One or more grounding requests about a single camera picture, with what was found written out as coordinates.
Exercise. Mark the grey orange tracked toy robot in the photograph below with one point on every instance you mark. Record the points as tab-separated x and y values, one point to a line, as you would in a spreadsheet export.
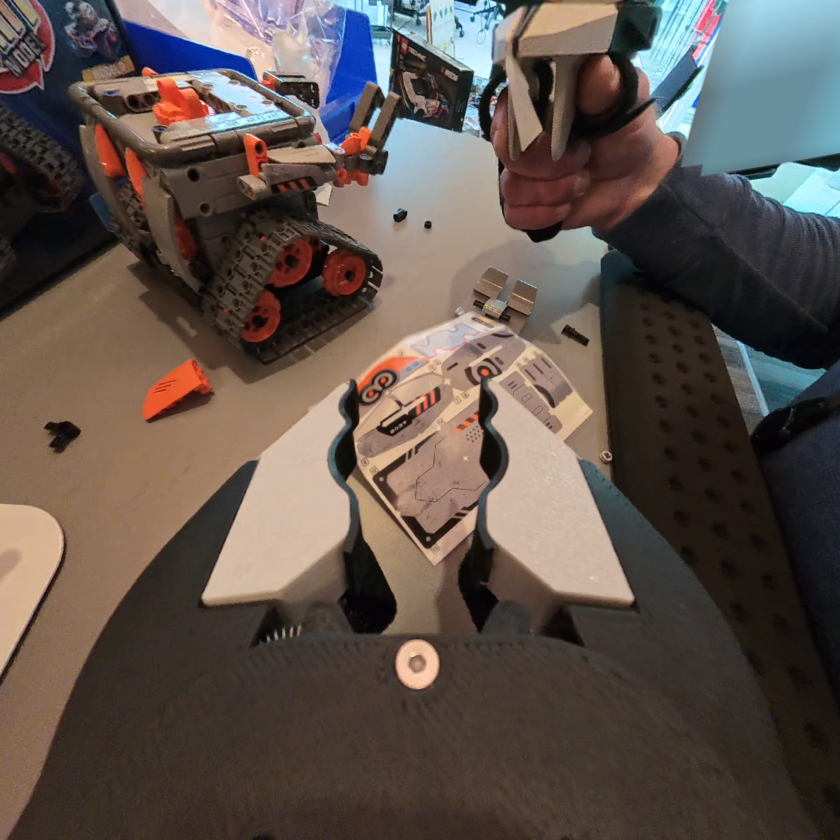
216	170

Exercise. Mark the white stand base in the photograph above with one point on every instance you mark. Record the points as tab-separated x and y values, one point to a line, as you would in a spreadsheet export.
23	577

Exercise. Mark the black plastic pin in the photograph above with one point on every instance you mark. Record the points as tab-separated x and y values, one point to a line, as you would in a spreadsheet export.
575	333

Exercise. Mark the black angled connector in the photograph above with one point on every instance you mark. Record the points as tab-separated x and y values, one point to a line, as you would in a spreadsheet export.
62	434

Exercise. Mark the grey plastic panel assembly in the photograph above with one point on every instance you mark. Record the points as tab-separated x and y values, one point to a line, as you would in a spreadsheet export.
502	298

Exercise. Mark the person's right hand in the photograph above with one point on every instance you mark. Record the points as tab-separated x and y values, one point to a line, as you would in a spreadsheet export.
604	184

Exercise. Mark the person's right forearm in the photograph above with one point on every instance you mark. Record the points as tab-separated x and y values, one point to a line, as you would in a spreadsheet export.
741	256

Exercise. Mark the blue storage bin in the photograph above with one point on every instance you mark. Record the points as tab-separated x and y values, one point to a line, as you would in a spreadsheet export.
354	65

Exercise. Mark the black perforated armrest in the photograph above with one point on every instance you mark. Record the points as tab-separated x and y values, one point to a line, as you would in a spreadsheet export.
689	459

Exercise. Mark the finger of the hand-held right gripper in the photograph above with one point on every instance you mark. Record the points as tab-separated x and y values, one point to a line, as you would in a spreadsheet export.
571	29
506	36

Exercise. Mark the orange plastic panel piece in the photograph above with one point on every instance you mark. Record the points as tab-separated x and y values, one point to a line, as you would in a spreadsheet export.
177	390

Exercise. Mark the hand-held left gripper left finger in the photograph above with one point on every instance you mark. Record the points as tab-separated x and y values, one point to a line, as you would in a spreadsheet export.
282	525

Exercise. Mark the robot sticker sheet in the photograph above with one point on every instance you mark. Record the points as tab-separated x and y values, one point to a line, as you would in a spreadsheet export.
446	472

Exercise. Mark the clear plastic bag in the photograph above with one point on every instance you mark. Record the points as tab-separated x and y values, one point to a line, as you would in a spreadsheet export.
289	26

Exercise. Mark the blue robot kit box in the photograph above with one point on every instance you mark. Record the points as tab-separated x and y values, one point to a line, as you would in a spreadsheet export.
39	98

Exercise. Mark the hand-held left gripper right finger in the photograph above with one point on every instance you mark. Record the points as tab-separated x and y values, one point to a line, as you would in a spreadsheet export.
558	525

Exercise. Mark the black car model box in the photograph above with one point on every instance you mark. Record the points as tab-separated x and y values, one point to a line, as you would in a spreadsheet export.
430	79

